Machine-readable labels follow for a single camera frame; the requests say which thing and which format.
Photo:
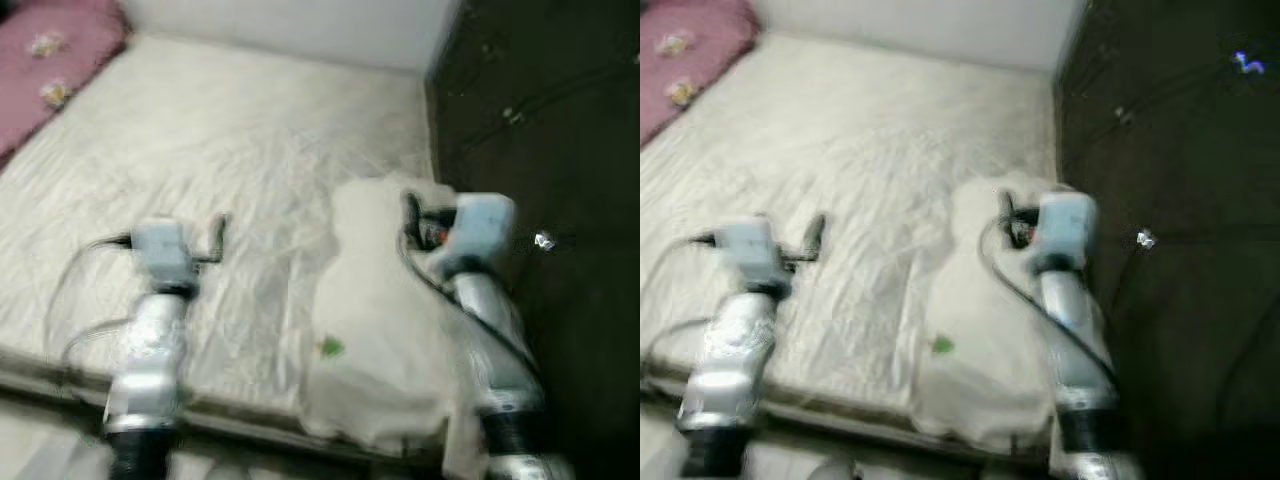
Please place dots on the black tufted headboard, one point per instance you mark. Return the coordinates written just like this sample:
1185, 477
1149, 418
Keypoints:
560, 120
1190, 140

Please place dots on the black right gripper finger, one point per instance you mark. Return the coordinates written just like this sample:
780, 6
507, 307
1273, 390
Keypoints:
410, 213
1007, 210

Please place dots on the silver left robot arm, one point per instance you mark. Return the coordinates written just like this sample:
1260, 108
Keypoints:
730, 370
150, 360

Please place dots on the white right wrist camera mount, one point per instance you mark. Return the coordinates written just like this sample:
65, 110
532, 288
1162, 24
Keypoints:
1068, 230
478, 235

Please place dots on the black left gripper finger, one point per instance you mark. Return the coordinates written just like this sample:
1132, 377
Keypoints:
816, 237
217, 238

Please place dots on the cream quilted mattress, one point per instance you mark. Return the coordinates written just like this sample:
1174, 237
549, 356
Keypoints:
860, 140
200, 140

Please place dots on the white pillow green tree print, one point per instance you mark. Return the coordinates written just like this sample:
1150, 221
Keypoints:
380, 330
980, 340

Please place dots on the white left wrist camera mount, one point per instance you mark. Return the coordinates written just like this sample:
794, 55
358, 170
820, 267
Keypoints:
752, 250
162, 250

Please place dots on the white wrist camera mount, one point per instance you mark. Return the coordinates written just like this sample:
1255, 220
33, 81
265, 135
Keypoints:
1068, 230
162, 250
478, 235
752, 250

